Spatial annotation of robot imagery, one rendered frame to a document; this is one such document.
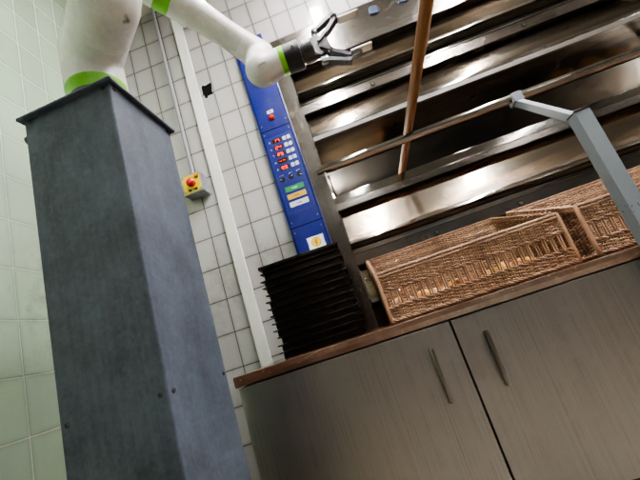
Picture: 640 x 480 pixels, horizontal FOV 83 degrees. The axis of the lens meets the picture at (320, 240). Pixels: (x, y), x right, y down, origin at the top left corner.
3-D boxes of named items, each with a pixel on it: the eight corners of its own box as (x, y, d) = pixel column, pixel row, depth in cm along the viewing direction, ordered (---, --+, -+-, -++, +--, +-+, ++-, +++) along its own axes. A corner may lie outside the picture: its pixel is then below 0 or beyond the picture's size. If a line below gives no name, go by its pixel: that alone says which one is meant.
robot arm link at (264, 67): (254, 98, 121) (239, 66, 113) (252, 83, 130) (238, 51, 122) (293, 82, 120) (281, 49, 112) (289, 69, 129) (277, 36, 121)
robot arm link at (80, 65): (71, 66, 73) (60, -5, 78) (61, 115, 84) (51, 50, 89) (140, 82, 82) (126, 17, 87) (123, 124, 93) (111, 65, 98)
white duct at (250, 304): (280, 434, 147) (168, 5, 206) (291, 430, 147) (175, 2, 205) (278, 435, 146) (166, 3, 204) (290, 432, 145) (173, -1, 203)
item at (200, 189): (191, 201, 177) (188, 183, 179) (210, 193, 176) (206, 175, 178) (184, 196, 169) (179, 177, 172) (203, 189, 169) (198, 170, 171)
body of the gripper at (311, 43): (301, 51, 124) (327, 41, 123) (308, 71, 122) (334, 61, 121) (295, 34, 117) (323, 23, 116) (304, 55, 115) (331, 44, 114)
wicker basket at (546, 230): (386, 324, 150) (364, 261, 157) (521, 279, 145) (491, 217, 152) (389, 326, 103) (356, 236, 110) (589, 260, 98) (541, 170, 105)
